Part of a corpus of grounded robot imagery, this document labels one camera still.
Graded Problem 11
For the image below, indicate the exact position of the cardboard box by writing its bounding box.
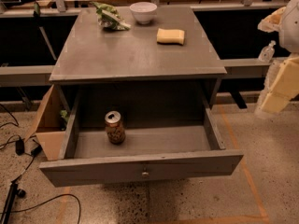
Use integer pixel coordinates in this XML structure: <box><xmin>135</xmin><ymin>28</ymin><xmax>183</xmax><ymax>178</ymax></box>
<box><xmin>24</xmin><ymin>85</ymin><xmax>70</xmax><ymax>161</ymax></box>

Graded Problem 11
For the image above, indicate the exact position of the clear sanitizer bottle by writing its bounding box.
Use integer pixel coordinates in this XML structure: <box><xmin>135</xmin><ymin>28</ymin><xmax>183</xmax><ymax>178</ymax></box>
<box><xmin>258</xmin><ymin>40</ymin><xmax>276</xmax><ymax>63</ymax></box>

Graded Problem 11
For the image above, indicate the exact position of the black tripod leg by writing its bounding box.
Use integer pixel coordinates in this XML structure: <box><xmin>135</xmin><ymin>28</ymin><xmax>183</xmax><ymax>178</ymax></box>
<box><xmin>0</xmin><ymin>182</ymin><xmax>26</xmax><ymax>224</ymax></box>

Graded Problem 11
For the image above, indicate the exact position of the black power adapter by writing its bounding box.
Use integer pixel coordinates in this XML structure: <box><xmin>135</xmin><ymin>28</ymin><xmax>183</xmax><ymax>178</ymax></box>
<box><xmin>15</xmin><ymin>139</ymin><xmax>24</xmax><ymax>156</ymax></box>

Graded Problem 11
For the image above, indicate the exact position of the yellow sponge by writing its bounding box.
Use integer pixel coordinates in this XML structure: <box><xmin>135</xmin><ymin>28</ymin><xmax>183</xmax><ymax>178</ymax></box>
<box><xmin>157</xmin><ymin>28</ymin><xmax>185</xmax><ymax>45</ymax></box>

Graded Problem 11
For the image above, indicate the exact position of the orange soda can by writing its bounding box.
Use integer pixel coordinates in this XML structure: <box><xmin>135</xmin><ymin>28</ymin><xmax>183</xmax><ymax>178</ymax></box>
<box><xmin>105</xmin><ymin>111</ymin><xmax>125</xmax><ymax>145</ymax></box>

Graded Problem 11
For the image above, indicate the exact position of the grey wooden cabinet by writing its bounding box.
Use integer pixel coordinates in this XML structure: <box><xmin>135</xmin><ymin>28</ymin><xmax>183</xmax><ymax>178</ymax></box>
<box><xmin>49</xmin><ymin>5</ymin><xmax>228</xmax><ymax>133</ymax></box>

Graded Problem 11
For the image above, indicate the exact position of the brass drawer knob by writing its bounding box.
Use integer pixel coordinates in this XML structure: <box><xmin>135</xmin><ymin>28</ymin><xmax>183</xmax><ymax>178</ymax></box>
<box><xmin>141</xmin><ymin>169</ymin><xmax>150</xmax><ymax>178</ymax></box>

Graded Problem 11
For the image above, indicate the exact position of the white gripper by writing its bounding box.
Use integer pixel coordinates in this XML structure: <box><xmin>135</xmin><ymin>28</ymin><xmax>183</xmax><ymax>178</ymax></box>
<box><xmin>255</xmin><ymin>0</ymin><xmax>299</xmax><ymax>114</ymax></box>

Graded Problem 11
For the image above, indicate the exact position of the grey open top drawer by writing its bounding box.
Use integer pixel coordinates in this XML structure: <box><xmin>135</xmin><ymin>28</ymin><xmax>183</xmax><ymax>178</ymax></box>
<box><xmin>40</xmin><ymin>99</ymin><xmax>243</xmax><ymax>187</ymax></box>

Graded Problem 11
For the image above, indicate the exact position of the white ceramic bowl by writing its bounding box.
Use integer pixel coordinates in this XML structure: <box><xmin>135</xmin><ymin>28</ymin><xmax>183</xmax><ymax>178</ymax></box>
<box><xmin>129</xmin><ymin>2</ymin><xmax>157</xmax><ymax>24</ymax></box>

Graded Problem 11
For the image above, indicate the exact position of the black floor cable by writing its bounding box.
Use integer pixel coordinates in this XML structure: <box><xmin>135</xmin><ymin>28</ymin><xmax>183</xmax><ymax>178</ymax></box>
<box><xmin>0</xmin><ymin>103</ymin><xmax>82</xmax><ymax>224</ymax></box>

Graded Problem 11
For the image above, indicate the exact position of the grey metal rail shelf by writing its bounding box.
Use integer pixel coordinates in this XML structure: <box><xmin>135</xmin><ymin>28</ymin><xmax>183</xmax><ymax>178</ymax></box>
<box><xmin>0</xmin><ymin>59</ymin><xmax>271</xmax><ymax>87</ymax></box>

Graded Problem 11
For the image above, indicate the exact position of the green white chip bag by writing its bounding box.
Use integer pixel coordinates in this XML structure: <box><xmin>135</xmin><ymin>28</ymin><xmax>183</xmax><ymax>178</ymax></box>
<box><xmin>92</xmin><ymin>1</ymin><xmax>131</xmax><ymax>31</ymax></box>

